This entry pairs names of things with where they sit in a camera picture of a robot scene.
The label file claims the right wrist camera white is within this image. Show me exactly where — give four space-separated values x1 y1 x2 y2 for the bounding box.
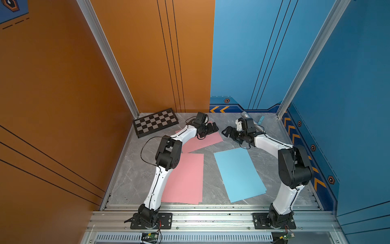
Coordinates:
235 118 244 132

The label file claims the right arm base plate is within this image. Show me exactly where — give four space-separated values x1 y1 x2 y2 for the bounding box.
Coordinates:
252 212 297 230

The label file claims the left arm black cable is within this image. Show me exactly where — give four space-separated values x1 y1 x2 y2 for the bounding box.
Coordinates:
140 115 199 168

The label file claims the black white checkerboard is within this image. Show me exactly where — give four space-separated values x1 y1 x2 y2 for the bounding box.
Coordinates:
133 108 179 138

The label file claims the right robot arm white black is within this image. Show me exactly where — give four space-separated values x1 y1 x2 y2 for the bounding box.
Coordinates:
222 117 314 229

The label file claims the aluminium rail frame front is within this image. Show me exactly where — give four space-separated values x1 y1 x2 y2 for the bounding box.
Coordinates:
81 204 348 244

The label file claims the left green circuit board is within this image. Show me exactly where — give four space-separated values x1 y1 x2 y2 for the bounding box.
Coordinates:
140 232 160 244

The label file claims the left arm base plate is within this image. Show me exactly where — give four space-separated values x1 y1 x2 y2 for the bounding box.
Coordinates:
130 212 173 230

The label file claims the silver microphone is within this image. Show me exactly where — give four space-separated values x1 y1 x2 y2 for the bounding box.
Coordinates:
241 111 265 133

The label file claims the aluminium corner post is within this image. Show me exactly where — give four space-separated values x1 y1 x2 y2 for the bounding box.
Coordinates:
276 0 350 119
76 0 139 118

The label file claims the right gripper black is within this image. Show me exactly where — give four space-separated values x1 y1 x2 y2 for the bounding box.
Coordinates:
221 125 248 143

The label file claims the left aluminium corner post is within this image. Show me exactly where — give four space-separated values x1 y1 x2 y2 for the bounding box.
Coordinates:
76 0 139 118

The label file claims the right aluminium corner post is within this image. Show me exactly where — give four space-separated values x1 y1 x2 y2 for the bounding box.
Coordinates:
276 0 350 119

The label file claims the green circuit board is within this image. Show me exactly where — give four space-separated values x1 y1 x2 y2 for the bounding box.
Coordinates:
271 233 295 244
140 232 160 244

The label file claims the light blue paper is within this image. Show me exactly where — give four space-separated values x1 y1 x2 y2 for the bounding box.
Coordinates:
214 148 267 202

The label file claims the right green circuit board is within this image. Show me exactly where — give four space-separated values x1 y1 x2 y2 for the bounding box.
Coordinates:
271 233 295 244

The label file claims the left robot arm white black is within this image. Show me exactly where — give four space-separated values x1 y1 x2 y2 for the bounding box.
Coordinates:
136 112 219 229

